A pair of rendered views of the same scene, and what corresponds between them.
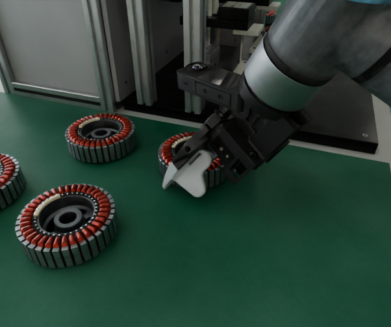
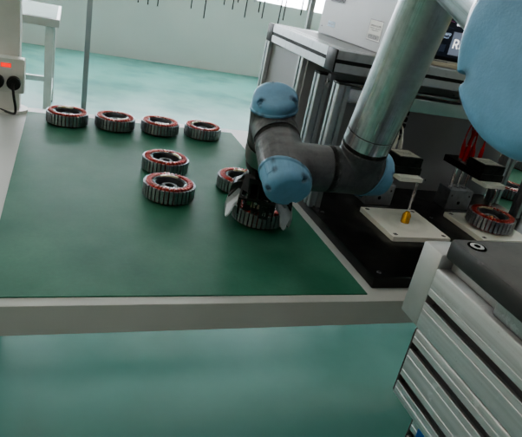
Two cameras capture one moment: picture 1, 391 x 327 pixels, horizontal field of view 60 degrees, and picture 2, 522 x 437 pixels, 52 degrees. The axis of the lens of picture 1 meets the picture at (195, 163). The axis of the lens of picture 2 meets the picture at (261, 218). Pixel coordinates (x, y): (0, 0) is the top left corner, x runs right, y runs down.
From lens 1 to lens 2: 83 cm
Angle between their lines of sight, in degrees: 42
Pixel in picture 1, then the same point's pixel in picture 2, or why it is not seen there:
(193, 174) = (231, 202)
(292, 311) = (185, 258)
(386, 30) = (257, 127)
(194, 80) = not seen: hidden behind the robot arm
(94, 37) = not seen: hidden behind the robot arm
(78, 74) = not seen: hidden behind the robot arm
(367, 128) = (392, 273)
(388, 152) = (384, 295)
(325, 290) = (208, 267)
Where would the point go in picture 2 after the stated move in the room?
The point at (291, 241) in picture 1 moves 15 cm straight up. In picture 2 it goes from (232, 256) to (247, 179)
